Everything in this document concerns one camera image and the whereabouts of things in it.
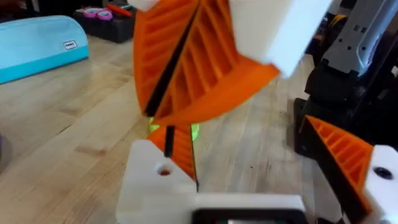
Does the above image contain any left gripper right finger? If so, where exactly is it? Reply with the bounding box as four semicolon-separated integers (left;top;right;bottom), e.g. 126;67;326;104
299;114;398;224

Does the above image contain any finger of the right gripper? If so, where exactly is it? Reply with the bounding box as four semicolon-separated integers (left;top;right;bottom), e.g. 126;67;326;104
151;0;334;126
126;0;200;116

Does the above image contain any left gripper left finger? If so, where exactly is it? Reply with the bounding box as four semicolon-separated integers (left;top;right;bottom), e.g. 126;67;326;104
116;123;200;224

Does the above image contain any black box with tape rolls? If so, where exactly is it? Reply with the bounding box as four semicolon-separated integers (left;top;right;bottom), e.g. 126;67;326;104
73;2;137;44

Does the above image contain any green disc with holes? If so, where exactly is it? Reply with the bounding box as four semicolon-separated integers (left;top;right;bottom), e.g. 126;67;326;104
148;117;200;141

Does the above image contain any light blue case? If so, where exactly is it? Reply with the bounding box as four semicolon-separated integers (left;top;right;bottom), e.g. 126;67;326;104
0;15;90;85

